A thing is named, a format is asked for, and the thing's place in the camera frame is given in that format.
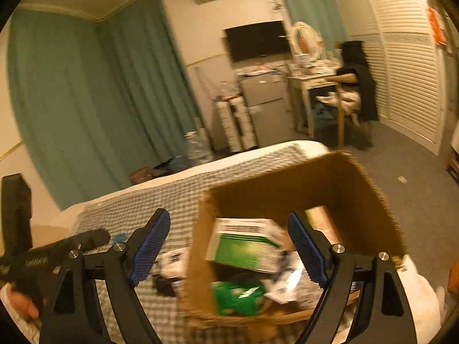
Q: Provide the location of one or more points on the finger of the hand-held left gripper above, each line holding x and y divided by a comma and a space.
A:
89, 238

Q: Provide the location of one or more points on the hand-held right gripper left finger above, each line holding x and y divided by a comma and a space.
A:
150, 247

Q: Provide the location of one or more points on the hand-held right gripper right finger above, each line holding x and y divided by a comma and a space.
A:
308, 251

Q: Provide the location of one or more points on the small blue packet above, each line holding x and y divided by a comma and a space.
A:
118, 239

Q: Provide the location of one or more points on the red white box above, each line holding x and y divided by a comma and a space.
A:
322, 222

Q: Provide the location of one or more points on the clear pouch with white label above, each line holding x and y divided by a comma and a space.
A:
287, 283

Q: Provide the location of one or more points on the green white medicine box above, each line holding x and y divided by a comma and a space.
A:
236, 254

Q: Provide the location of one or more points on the brown cardboard box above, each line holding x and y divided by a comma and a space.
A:
344, 182

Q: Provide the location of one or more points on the green plastic wrapper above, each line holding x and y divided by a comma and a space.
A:
236, 297

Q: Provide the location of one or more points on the person's left hand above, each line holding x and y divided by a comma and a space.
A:
21, 302

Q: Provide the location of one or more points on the beige pillow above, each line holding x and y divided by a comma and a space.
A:
53, 234

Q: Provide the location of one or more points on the green white checked blanket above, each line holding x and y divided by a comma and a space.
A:
172, 193

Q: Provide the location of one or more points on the patterned floor bag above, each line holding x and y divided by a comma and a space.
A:
141, 175

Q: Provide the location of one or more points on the dark clothes pile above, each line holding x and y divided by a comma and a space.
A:
172, 165

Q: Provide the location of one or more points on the white bed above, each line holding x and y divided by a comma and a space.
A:
287, 148

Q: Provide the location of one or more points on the clear water jug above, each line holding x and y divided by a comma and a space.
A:
197, 145

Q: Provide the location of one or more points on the wide green curtain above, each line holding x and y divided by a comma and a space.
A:
89, 96

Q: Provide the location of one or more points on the white suitcase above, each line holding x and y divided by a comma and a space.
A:
236, 125

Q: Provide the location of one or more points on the grey fridge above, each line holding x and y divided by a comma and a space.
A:
263, 107

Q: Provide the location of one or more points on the white clothes pile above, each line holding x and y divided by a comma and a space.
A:
344, 102

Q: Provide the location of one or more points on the white dressing table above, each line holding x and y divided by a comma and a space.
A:
304, 82

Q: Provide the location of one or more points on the black garment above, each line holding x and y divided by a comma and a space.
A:
358, 79

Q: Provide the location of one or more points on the oval white mirror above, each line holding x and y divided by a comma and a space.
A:
304, 41

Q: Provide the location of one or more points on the white louvred wardrobe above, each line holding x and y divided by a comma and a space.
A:
405, 61

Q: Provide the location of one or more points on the black television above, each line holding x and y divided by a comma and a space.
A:
256, 41

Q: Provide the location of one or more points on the narrow green curtain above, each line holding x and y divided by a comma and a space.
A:
304, 0

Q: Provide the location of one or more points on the orange hanging decoration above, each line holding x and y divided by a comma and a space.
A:
436, 25

